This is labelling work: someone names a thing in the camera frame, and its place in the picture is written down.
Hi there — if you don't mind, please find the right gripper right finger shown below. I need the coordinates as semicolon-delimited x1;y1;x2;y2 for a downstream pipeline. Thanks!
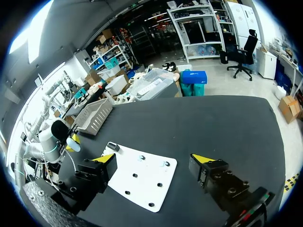
188;153;251;211

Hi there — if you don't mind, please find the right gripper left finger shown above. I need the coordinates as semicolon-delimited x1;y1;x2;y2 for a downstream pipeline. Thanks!
58;153;118;212

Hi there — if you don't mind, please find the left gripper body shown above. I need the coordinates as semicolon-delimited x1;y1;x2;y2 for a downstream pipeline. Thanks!
50;119;79;155

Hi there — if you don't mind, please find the pale blue earbud case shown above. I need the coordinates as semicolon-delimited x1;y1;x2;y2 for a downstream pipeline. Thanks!
66;137;81;153

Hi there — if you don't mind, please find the white plate with black stands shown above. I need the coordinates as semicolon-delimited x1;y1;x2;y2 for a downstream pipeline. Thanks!
101;141;178;213

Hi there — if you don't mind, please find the grey slotted basket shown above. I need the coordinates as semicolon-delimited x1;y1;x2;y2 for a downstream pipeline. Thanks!
74;97;114;136

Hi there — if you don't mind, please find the white cable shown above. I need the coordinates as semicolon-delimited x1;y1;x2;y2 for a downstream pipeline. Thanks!
64;150;79;173

